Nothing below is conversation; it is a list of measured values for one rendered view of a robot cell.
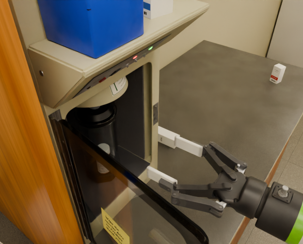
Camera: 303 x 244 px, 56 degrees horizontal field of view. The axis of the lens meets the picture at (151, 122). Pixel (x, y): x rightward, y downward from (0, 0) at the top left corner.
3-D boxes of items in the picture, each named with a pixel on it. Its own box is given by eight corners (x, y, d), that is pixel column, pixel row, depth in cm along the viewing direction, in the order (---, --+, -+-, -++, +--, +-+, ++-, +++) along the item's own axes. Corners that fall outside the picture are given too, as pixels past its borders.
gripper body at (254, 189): (273, 175, 53) (227, 155, 58) (259, 206, 48) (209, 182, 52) (263, 198, 58) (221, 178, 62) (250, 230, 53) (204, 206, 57)
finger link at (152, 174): (177, 189, 57) (175, 191, 57) (148, 174, 61) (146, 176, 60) (177, 180, 56) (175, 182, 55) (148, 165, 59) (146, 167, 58)
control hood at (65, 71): (42, 105, 45) (23, 46, 39) (160, 38, 65) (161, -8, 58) (92, 134, 40) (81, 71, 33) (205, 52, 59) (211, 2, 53)
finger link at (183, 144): (201, 148, 62) (203, 146, 63) (174, 136, 65) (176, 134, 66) (200, 157, 64) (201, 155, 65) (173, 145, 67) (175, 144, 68)
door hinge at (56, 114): (83, 236, 72) (46, 116, 47) (90, 229, 73) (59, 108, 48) (87, 239, 71) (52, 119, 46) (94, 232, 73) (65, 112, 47)
